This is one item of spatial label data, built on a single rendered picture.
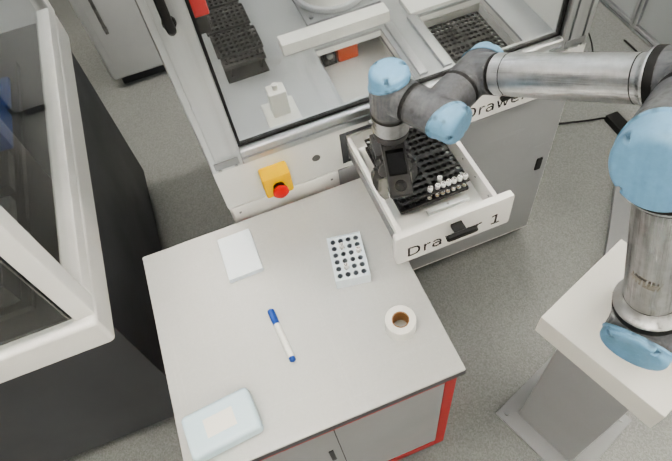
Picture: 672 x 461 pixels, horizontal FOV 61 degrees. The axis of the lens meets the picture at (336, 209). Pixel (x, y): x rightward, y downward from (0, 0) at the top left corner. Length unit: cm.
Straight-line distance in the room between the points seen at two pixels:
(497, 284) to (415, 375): 103
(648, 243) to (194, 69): 85
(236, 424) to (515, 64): 87
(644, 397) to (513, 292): 105
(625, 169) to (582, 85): 21
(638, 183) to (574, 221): 167
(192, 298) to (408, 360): 54
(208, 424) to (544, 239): 156
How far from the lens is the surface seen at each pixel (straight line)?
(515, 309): 222
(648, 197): 81
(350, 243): 140
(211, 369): 136
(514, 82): 102
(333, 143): 144
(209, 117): 127
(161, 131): 295
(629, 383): 128
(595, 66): 95
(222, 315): 141
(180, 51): 116
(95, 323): 135
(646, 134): 76
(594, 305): 134
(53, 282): 123
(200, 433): 128
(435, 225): 126
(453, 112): 98
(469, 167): 142
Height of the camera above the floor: 198
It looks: 55 degrees down
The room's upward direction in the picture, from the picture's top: 10 degrees counter-clockwise
